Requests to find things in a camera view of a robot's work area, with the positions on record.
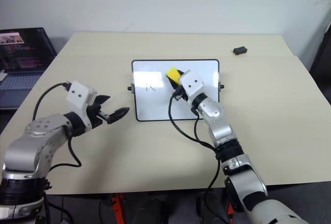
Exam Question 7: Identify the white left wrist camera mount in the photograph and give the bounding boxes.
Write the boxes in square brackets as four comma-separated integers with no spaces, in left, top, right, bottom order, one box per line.
[66,80,98,128]

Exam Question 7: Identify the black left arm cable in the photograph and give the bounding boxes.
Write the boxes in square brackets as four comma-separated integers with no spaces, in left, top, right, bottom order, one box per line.
[32,82,83,170]

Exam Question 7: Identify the small black box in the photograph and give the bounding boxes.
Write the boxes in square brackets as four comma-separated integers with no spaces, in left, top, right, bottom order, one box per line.
[232,46,249,56]

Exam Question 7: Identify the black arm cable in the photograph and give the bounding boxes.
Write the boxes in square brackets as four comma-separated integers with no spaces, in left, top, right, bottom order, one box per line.
[32,82,83,170]
[168,93,223,224]

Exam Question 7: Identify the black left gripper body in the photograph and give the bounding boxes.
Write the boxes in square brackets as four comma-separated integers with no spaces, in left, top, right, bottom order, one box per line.
[86,103,111,128]

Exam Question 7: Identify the open laptop computer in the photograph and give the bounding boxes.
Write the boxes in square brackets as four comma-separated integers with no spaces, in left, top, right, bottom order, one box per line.
[0,27,58,110]

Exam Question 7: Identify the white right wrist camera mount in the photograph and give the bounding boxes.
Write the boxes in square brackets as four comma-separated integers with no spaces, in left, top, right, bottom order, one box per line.
[179,69,208,103]

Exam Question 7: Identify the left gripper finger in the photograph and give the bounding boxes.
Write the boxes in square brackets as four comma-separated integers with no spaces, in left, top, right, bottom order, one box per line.
[108,107,131,125]
[93,95,112,107]

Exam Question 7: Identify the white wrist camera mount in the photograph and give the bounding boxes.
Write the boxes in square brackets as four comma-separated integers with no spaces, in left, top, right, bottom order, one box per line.
[179,69,208,103]
[66,80,98,128]

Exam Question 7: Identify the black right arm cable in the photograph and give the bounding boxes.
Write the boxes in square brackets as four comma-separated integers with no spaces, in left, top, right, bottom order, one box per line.
[168,93,223,224]

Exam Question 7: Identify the small black-framed whiteboard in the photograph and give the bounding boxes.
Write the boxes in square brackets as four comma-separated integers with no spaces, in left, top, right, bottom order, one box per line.
[127,58,225,123]

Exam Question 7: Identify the yellow sponge eraser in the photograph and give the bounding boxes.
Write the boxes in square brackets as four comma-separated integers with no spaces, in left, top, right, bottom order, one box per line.
[165,66,183,85]

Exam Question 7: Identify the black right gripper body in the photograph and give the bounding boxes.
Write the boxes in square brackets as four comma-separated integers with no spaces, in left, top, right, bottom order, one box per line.
[172,85,189,102]

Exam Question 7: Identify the orange metal stand leg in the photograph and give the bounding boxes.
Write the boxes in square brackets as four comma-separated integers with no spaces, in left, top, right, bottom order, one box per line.
[110,192,126,224]

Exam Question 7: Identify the black furniture piece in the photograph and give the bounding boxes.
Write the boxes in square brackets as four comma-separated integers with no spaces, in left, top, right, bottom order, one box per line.
[308,18,331,100]

